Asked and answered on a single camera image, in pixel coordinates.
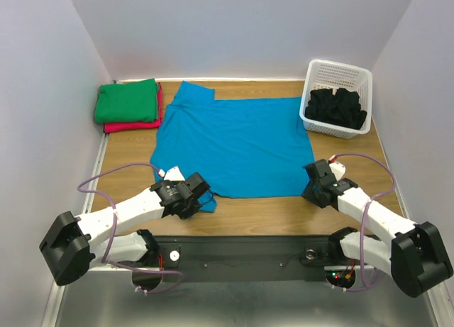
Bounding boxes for blue t shirt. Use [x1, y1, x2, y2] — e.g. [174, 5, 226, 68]
[150, 82, 314, 199]

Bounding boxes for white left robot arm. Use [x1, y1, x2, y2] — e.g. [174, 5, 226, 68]
[39, 172, 210, 286]

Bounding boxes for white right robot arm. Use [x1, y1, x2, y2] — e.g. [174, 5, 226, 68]
[302, 156, 453, 297]

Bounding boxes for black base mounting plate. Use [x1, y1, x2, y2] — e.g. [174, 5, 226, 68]
[155, 235, 350, 282]

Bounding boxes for black t shirt in basket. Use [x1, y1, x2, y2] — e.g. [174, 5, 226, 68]
[304, 88, 367, 130]

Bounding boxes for pink folded t shirt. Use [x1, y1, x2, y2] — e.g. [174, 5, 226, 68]
[103, 82, 163, 134]

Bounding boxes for green folded t shirt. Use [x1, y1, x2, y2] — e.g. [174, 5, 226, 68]
[94, 79, 159, 124]

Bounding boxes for white plastic laundry basket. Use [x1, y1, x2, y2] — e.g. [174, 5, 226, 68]
[299, 60, 372, 139]

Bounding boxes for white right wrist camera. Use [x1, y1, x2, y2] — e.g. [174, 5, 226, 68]
[328, 155, 346, 180]

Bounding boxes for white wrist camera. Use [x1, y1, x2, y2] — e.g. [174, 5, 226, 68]
[328, 155, 346, 180]
[157, 166, 185, 182]

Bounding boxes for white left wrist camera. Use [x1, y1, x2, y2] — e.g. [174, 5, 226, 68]
[157, 166, 185, 182]

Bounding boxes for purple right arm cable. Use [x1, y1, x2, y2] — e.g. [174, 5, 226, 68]
[329, 152, 397, 292]

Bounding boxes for aluminium frame rail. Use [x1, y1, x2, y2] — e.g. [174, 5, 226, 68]
[91, 262, 360, 271]

